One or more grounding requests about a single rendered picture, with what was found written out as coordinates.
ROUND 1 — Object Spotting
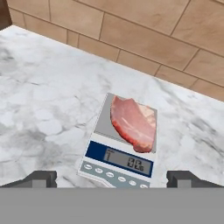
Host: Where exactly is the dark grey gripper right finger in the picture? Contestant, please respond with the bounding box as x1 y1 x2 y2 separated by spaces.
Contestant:
166 170 224 189

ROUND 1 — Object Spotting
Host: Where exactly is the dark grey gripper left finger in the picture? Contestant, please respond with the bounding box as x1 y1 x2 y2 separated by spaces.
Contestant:
0 170 58 189

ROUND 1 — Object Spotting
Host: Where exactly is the raw pink steak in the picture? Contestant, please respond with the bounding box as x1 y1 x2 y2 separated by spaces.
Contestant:
109 94 158 154

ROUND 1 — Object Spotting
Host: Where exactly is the white digital kitchen scale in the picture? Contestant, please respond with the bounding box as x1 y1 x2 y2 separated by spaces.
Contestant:
76 92 158 189

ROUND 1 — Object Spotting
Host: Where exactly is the dark brown fridge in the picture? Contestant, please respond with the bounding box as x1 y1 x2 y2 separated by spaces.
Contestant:
0 0 13 32

